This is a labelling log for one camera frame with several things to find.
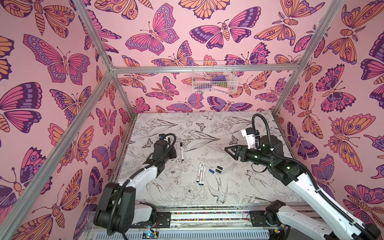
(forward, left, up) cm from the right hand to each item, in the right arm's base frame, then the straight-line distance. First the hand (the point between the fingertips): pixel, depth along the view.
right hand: (229, 147), depth 68 cm
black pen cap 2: (+1, +2, -28) cm, 28 cm away
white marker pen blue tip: (-2, +13, -27) cm, 30 cm away
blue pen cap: (+1, +6, -28) cm, 28 cm away
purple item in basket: (+47, 0, +6) cm, 48 cm away
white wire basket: (+55, +11, -2) cm, 56 cm away
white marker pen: (+13, +25, -26) cm, 39 cm away
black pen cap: (+3, +1, -28) cm, 28 cm away
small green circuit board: (-31, +38, -30) cm, 58 cm away
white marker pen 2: (-5, +15, -27) cm, 31 cm away
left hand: (+12, +29, -17) cm, 36 cm away
